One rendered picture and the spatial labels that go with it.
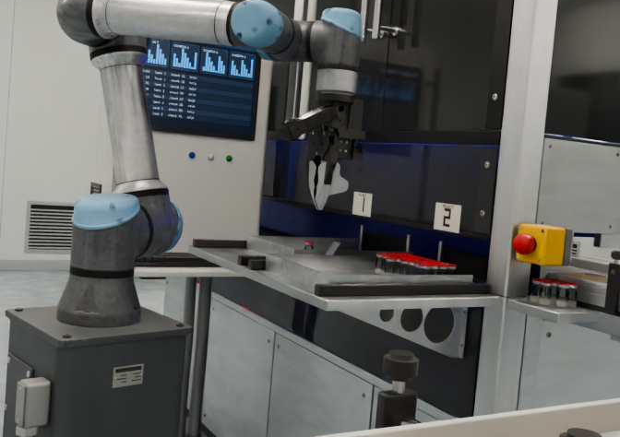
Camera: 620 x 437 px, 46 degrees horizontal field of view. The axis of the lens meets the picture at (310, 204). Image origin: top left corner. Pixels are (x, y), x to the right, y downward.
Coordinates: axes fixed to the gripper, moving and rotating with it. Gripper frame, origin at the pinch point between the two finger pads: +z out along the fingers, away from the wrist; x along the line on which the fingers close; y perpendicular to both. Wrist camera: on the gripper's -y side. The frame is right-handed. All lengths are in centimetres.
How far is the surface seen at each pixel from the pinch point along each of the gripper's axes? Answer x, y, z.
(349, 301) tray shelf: -10.2, 2.4, 16.4
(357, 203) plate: 44, 38, 2
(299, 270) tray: 5.8, 0.9, 13.6
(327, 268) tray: 20.3, 16.1, 15.5
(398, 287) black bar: -7.4, 14.8, 14.4
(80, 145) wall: 545, 69, -8
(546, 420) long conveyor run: -85, -32, 8
